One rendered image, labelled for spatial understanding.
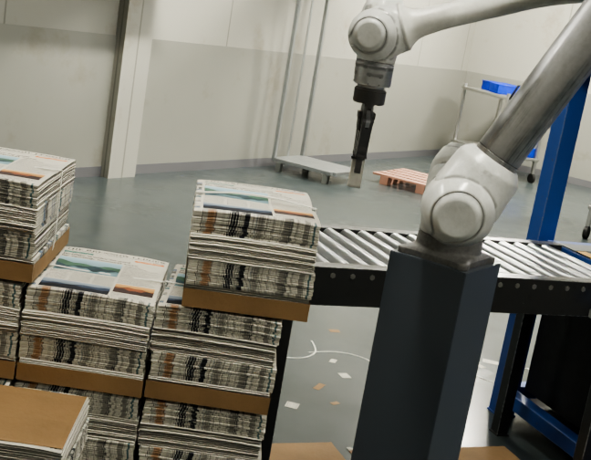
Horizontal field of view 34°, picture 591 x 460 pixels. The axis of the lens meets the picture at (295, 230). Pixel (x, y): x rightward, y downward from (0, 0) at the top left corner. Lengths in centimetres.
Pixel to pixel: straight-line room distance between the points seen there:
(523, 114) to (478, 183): 17
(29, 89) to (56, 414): 519
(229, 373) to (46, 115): 526
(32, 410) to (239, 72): 693
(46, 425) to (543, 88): 123
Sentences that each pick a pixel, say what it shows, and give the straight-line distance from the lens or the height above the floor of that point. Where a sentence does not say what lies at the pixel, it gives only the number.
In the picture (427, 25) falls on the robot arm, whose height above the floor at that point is 152.
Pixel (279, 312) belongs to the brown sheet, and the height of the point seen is 85.
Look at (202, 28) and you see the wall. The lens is 843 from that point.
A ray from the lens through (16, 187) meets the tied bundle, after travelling 219.
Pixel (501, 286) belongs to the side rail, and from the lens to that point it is 317.
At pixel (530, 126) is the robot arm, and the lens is 207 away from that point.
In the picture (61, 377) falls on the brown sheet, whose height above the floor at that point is 63.
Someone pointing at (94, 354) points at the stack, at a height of 69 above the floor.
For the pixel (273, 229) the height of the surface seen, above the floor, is 104.
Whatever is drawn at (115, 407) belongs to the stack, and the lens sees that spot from 230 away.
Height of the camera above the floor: 151
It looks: 13 degrees down
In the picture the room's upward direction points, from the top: 10 degrees clockwise
